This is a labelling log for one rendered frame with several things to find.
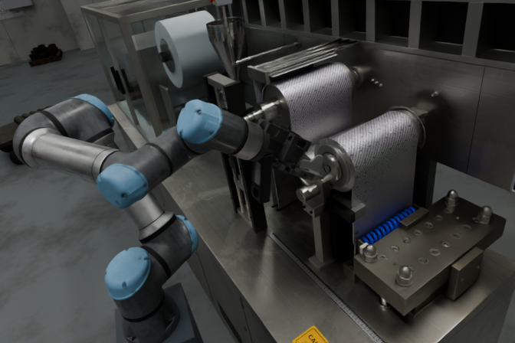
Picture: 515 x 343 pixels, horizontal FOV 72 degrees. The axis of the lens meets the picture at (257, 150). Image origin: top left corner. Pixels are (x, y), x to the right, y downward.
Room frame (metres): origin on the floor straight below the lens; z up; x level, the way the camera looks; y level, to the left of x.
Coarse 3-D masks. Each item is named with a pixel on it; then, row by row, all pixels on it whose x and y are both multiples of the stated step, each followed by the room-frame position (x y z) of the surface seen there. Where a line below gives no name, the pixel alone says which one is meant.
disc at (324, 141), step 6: (324, 138) 0.77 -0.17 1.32; (318, 144) 0.79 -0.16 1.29; (324, 144) 0.77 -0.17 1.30; (330, 144) 0.75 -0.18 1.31; (336, 144) 0.73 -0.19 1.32; (342, 150) 0.71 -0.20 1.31; (348, 156) 0.69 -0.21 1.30; (348, 162) 0.69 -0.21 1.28; (354, 168) 0.68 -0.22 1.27; (354, 174) 0.68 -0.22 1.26; (354, 180) 0.68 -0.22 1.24; (336, 186) 0.73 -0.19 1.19; (348, 186) 0.69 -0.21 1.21
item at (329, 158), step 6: (324, 156) 0.74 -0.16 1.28; (330, 156) 0.73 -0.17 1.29; (324, 162) 0.75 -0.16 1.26; (330, 162) 0.72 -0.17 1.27; (336, 162) 0.71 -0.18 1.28; (324, 168) 0.75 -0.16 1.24; (330, 168) 0.73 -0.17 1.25; (336, 168) 0.70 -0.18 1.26; (324, 174) 0.74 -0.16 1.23; (336, 174) 0.70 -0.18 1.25; (342, 174) 0.71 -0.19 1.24; (330, 180) 0.72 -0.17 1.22; (336, 180) 0.71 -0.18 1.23
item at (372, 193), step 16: (384, 176) 0.74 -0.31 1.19; (400, 176) 0.77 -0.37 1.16; (352, 192) 0.69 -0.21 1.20; (368, 192) 0.71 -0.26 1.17; (384, 192) 0.74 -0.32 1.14; (400, 192) 0.77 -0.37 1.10; (368, 208) 0.71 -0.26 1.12; (384, 208) 0.74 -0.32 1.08; (400, 208) 0.77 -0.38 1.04; (368, 224) 0.71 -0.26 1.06
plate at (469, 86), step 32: (256, 32) 1.66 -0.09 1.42; (256, 64) 1.70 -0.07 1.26; (320, 64) 1.27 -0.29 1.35; (352, 64) 1.13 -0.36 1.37; (384, 64) 1.01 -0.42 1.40; (416, 64) 0.91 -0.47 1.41; (448, 64) 0.83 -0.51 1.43; (384, 96) 1.00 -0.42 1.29; (416, 96) 0.90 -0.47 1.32; (448, 96) 0.82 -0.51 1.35; (480, 96) 0.75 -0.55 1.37; (512, 96) 0.69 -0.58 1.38; (448, 128) 0.81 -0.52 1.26; (480, 128) 0.74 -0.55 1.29; (512, 128) 0.68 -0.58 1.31; (448, 160) 0.80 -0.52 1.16; (480, 160) 0.73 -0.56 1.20; (512, 160) 0.66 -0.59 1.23; (512, 192) 0.65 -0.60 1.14
